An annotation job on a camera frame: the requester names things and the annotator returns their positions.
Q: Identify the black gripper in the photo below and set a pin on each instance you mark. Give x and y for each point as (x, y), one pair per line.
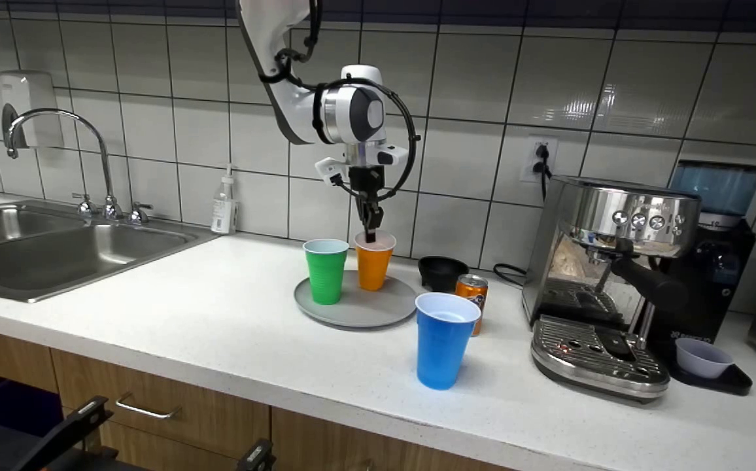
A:
(367, 183)

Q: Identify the orange plastic cup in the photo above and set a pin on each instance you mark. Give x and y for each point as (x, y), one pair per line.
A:
(374, 266)

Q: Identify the green plastic cup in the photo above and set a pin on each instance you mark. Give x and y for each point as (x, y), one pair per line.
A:
(329, 276)

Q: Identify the blue plastic cup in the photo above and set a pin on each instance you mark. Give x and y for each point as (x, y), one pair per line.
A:
(443, 342)

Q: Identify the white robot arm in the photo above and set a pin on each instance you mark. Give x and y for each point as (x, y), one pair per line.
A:
(352, 112)

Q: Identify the grey round plate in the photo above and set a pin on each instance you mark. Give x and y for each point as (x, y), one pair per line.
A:
(367, 310)

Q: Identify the small black bowl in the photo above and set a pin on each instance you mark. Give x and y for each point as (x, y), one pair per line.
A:
(443, 272)

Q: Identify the orange soda can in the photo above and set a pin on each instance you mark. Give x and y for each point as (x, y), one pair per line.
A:
(475, 289)

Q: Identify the clear soap pump bottle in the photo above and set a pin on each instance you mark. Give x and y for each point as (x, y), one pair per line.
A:
(223, 209)

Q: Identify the stainless espresso machine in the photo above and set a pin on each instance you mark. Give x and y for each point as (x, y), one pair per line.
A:
(603, 277)

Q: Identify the wooden base cabinet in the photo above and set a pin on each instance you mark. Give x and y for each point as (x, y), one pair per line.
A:
(177, 409)

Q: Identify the chrome faucet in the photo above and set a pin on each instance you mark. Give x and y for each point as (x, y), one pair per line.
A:
(99, 146)

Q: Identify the stainless steel sink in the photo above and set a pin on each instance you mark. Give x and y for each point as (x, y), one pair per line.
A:
(53, 251)

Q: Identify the blue translucent container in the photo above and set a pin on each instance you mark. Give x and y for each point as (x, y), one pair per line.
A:
(716, 187)

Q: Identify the black coffee grinder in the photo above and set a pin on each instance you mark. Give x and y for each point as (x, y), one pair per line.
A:
(718, 269)

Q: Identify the black tray with cup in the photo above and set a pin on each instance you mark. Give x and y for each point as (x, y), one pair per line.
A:
(712, 361)

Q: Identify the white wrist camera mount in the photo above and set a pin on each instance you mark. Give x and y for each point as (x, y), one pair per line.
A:
(329, 167)

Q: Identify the wall power outlet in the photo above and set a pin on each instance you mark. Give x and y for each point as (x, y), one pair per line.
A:
(546, 158)

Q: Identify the white wall dispenser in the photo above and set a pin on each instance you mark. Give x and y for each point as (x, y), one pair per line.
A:
(27, 108)

